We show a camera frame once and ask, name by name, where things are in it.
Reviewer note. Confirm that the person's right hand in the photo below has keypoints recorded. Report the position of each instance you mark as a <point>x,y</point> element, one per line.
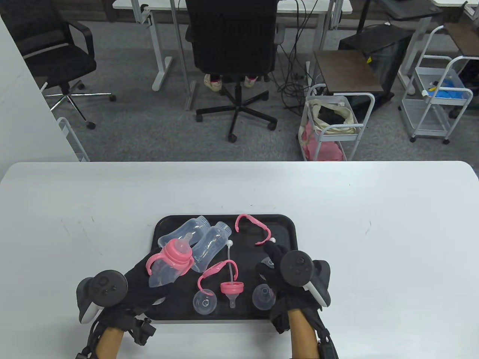
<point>295,303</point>

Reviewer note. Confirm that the black desk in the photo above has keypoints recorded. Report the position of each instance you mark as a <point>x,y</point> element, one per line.
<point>408,9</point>

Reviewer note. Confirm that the black and white controller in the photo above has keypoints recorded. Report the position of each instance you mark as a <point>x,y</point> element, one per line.
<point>108,286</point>
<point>295,267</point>

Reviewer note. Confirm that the brown side table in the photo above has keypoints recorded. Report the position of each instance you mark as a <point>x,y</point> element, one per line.
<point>348,71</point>

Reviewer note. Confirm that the person's left forearm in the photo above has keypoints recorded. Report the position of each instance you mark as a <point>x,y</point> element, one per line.
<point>110,346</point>

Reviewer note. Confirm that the person's right forearm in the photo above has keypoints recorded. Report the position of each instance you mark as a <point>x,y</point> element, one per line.
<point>303,336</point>

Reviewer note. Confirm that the pink bag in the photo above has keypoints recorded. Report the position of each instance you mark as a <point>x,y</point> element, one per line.
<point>329,151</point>

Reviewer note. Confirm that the black high-back office chair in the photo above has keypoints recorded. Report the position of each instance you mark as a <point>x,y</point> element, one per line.
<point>232,37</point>

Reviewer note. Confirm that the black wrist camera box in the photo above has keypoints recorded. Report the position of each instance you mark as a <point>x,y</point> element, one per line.
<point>327,347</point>

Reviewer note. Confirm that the white trolley cart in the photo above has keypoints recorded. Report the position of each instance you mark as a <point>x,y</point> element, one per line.
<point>426,112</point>
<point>336,137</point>

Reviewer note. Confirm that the clear baby bottle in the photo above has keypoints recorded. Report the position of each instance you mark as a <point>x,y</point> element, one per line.
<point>209,246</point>
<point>164,275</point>
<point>187,226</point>

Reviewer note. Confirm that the black plastic tray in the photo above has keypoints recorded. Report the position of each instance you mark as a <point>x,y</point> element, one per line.
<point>243,261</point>

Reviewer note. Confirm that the blue cloth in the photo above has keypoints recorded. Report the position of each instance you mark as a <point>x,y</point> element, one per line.
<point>449,93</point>

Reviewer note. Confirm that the white desk with legs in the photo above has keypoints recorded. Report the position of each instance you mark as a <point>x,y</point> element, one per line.
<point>127,3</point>

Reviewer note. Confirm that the beige tote bag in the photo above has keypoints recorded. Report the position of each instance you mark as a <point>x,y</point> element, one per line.
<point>350,119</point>

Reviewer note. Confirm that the person's left hand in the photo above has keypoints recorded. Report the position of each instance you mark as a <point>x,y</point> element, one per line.
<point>142,295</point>

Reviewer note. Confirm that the aluminium frame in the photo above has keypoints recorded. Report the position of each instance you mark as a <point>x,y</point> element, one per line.
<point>191,95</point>

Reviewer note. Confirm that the black office chair with armrests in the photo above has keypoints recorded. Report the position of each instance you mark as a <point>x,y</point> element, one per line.
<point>56,63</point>

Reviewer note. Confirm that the white partition board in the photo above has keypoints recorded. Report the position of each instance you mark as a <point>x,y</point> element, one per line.
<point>22,112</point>

